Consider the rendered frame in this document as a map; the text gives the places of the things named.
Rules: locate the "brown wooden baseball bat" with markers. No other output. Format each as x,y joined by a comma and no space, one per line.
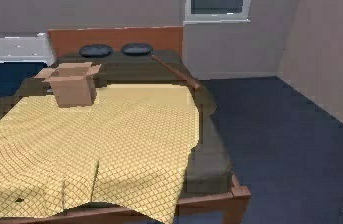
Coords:
175,71

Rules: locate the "brown wooden bed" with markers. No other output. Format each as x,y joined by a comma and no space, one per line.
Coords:
209,156

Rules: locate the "yellow checked blanket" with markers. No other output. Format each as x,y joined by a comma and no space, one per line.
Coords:
112,140

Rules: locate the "black round pillow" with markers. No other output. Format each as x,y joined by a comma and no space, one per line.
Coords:
95,50
136,48

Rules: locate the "brown cardboard box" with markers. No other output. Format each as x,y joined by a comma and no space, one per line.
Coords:
74,88

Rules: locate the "white framed window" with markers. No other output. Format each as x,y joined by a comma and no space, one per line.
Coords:
217,8

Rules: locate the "white low cabinet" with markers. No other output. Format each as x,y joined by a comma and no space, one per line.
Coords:
12,49

